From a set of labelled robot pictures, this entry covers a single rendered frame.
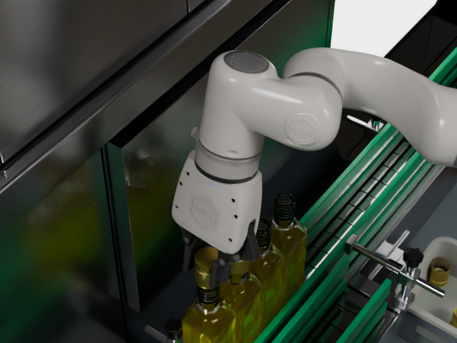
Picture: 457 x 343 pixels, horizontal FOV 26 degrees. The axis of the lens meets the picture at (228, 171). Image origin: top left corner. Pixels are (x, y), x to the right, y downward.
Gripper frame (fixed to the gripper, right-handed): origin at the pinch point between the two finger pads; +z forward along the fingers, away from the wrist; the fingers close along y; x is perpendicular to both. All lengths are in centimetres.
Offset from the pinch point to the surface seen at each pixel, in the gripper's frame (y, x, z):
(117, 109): -12.7, -5.2, -18.1
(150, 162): -12.0, 1.6, -7.8
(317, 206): -4.4, 37.3, 12.7
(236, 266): 1.0, 5.7, 3.3
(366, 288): 8.1, 36.1, 21.3
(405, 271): 13.6, 34.5, 12.9
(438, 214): 5, 71, 26
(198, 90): -12.3, 10.1, -15.3
